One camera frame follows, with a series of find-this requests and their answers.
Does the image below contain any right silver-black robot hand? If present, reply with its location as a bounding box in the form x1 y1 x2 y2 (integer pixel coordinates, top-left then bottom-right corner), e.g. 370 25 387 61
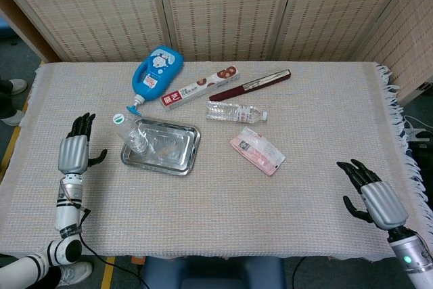
336 158 409 232

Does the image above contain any white wrap box red label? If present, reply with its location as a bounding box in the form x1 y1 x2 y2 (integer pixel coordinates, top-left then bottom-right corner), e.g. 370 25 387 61
160 68 241 111

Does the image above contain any rectangular metal tray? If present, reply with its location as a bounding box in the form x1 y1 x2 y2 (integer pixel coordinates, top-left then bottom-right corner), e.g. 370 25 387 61
120 118 202 177

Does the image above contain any clear bottle green-white cap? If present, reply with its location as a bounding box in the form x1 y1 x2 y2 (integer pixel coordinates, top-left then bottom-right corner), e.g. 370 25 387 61
112 112 152 155

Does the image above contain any white plug cable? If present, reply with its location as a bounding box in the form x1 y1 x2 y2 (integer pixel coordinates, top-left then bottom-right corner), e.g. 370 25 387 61
404 115 429 141

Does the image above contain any pink snack packet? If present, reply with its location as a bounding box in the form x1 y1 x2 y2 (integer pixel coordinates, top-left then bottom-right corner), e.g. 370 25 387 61
229 126 286 177

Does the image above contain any blue padded seat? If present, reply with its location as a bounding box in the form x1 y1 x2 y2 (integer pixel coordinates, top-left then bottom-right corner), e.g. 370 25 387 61
140 255 286 289

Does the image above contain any white sneaker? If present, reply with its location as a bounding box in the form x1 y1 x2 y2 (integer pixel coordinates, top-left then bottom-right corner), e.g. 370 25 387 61
58 261 94 287
0 110 26 127
0 78 28 95

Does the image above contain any left silver-black robot hand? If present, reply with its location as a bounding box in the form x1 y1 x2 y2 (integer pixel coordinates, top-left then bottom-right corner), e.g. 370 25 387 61
57 112 108 175

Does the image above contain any blue pump lotion bottle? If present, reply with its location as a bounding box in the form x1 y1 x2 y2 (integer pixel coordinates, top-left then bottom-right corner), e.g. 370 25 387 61
126 44 185 116

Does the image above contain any beige woven tablecloth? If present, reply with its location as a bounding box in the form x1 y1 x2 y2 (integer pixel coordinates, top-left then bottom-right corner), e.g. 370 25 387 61
0 61 433 263

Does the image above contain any bamboo folding screen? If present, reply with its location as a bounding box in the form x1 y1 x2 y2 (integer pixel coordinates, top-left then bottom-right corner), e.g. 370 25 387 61
0 0 433 106

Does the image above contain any clear bottle red-print label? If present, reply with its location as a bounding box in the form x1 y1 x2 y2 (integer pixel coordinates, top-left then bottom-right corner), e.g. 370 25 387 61
206 101 269 124

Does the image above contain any long dark red box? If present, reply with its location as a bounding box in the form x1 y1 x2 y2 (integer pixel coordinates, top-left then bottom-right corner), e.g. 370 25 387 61
208 68 292 102

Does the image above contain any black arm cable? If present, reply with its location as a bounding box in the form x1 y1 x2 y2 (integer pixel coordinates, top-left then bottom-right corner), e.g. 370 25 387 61
79 207 150 289

